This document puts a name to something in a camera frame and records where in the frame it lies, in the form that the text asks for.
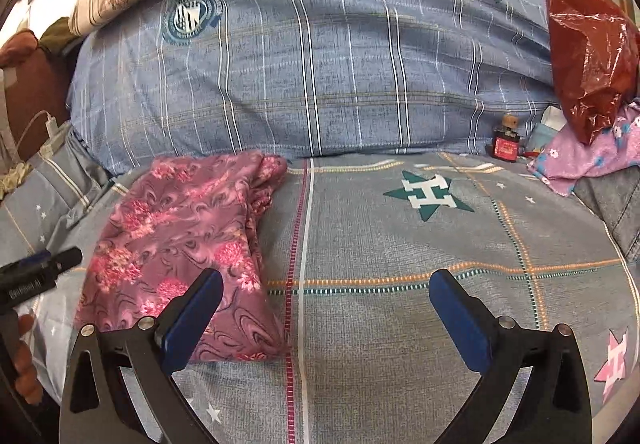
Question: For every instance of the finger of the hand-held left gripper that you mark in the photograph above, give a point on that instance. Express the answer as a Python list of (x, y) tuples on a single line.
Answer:
[(27, 261), (65, 260)]

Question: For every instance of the pink floral garment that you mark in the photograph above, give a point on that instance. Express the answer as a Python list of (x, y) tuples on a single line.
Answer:
[(175, 244)]

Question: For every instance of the light blue tissue pack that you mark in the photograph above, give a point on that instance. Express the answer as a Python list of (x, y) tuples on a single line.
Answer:
[(546, 131)]

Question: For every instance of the red plastic bag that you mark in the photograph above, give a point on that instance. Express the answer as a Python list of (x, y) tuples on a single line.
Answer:
[(585, 58)]

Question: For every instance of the white charger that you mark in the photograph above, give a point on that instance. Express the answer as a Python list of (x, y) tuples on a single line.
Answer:
[(51, 125)]

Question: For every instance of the olive green cloth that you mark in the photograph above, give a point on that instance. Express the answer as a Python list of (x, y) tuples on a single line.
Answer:
[(60, 36)]

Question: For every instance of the person's left hand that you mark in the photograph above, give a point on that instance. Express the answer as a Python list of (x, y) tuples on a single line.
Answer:
[(27, 364)]

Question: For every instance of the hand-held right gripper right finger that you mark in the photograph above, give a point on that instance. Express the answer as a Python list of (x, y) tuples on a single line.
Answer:
[(462, 324)]

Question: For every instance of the brown headboard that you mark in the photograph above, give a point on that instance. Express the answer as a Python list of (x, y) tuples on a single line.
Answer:
[(30, 83)]

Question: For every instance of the blue denim jeans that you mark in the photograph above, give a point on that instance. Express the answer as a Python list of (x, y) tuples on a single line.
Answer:
[(617, 209)]

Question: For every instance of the purple floral cloth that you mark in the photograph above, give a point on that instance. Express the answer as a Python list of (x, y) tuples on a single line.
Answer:
[(595, 158)]

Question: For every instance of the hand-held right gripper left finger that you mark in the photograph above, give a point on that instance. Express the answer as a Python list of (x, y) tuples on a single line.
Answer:
[(192, 319)]

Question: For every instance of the small red box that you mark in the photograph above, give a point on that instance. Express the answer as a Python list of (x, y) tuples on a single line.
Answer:
[(506, 146)]

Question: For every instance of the grey printed bed sheet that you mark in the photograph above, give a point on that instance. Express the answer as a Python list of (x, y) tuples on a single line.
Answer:
[(400, 274)]

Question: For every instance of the beige crumpled cloth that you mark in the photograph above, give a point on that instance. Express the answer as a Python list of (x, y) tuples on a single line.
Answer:
[(12, 181)]

